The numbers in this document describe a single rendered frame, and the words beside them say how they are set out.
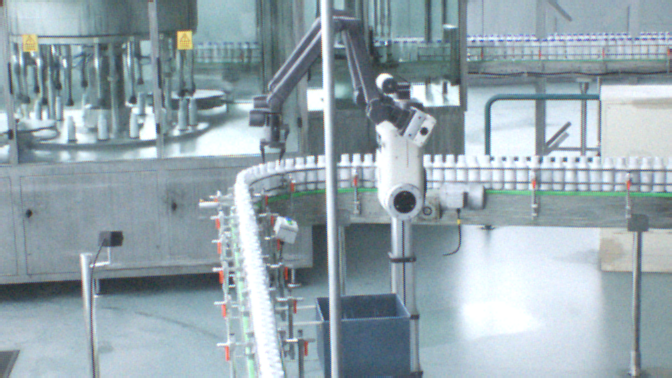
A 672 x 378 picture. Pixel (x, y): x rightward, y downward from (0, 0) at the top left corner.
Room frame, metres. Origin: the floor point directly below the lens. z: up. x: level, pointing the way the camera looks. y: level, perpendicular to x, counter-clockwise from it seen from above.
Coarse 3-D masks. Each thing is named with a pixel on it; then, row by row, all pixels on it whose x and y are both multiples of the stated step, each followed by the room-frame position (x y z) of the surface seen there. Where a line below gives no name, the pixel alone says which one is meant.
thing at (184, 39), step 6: (24, 36) 8.00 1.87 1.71; (30, 36) 8.01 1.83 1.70; (36, 36) 8.01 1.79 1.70; (180, 36) 8.10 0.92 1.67; (186, 36) 8.10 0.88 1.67; (24, 42) 8.00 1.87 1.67; (30, 42) 8.01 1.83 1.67; (36, 42) 8.01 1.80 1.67; (180, 42) 8.10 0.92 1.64; (186, 42) 8.10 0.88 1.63; (192, 42) 8.10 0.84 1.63; (24, 48) 8.00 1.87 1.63; (30, 48) 8.01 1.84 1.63; (36, 48) 8.01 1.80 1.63; (180, 48) 8.10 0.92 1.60; (186, 48) 8.10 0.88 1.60; (192, 48) 8.10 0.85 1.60
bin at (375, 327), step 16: (320, 304) 4.64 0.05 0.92; (352, 304) 4.65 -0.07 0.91; (368, 304) 4.65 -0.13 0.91; (384, 304) 4.66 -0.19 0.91; (400, 304) 4.55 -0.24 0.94; (320, 320) 4.39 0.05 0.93; (352, 320) 4.34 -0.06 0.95; (368, 320) 4.34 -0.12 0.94; (384, 320) 4.35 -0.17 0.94; (400, 320) 4.36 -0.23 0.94; (320, 336) 4.45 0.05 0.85; (352, 336) 4.34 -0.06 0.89; (368, 336) 4.35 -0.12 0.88; (384, 336) 4.35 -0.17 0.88; (400, 336) 4.36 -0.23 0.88; (320, 352) 4.47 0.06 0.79; (352, 352) 4.34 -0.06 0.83; (368, 352) 4.35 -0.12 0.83; (384, 352) 4.35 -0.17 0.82; (400, 352) 4.36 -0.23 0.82; (352, 368) 4.34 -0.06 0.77; (368, 368) 4.35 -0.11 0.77; (384, 368) 4.35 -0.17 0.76; (400, 368) 4.36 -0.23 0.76
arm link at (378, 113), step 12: (348, 24) 5.01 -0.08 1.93; (360, 24) 5.02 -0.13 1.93; (360, 36) 5.03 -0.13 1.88; (360, 48) 5.03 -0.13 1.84; (360, 60) 5.03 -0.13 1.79; (360, 72) 5.03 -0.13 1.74; (372, 72) 5.04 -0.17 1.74; (372, 84) 5.04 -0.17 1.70; (372, 96) 5.03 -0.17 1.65; (372, 108) 5.01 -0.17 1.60; (384, 108) 5.01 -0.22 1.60; (372, 120) 5.01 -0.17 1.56; (384, 120) 5.01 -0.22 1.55
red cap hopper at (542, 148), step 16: (544, 0) 11.21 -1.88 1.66; (560, 0) 11.19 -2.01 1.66; (624, 0) 11.70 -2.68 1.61; (544, 16) 11.80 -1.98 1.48; (560, 16) 11.18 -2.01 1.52; (608, 16) 11.73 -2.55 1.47; (544, 32) 11.80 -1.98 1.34; (544, 80) 11.80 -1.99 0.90; (544, 112) 11.80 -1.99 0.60; (544, 128) 11.80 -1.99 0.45; (544, 144) 11.80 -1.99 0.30
